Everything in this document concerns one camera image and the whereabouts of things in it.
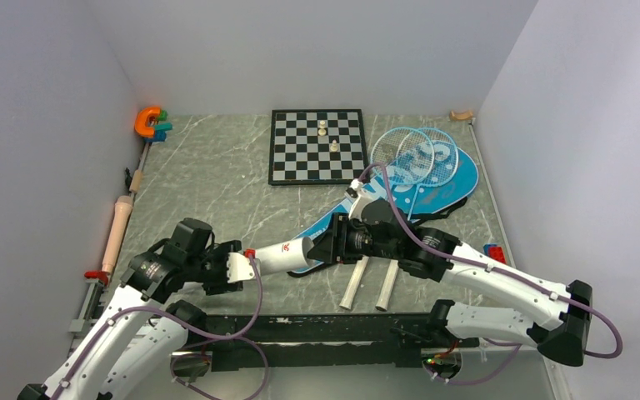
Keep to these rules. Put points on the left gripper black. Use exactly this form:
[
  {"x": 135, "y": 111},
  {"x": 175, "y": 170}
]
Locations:
[{"x": 221, "y": 284}]

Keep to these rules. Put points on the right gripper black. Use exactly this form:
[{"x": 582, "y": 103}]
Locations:
[{"x": 333, "y": 244}]

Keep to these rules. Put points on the white shuttlecock tube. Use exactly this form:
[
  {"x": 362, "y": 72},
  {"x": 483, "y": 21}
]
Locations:
[{"x": 282, "y": 257}]

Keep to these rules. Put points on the blue racket bag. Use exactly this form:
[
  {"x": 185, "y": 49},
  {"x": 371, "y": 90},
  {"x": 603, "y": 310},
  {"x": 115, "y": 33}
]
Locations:
[{"x": 432, "y": 202}]

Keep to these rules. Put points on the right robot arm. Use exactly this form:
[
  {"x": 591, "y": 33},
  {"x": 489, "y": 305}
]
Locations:
[{"x": 550, "y": 316}]

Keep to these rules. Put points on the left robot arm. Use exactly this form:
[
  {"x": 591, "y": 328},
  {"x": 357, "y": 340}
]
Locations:
[{"x": 137, "y": 329}]

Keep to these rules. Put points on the black white chessboard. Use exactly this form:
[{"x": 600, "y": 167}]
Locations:
[{"x": 299, "y": 156}]

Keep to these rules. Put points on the teal green toy blocks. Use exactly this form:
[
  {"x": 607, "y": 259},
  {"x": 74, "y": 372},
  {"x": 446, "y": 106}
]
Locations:
[{"x": 161, "y": 127}]

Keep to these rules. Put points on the orange C-shaped toy block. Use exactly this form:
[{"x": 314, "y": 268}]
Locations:
[{"x": 146, "y": 120}]

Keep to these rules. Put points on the red blue toy bricks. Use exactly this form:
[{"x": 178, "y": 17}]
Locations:
[{"x": 495, "y": 252}]

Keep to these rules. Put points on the small wooden arch block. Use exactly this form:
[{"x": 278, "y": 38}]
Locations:
[{"x": 466, "y": 115}]

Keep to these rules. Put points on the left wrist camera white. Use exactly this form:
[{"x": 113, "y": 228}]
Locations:
[{"x": 241, "y": 268}]

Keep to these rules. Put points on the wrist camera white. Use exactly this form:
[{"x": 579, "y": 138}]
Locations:
[
  {"x": 361, "y": 194},
  {"x": 241, "y": 268}
]

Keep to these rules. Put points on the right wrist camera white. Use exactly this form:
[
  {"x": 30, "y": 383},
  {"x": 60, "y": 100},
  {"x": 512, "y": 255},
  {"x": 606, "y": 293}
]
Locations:
[{"x": 361, "y": 194}]

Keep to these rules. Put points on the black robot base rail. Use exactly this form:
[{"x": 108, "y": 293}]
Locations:
[{"x": 318, "y": 340}]

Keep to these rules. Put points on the beige cylinder handle tool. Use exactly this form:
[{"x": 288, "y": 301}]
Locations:
[{"x": 122, "y": 210}]

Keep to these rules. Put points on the aluminium frame rail left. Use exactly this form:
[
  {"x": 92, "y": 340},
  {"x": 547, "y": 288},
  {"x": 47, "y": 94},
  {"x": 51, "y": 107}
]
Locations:
[{"x": 82, "y": 323}]

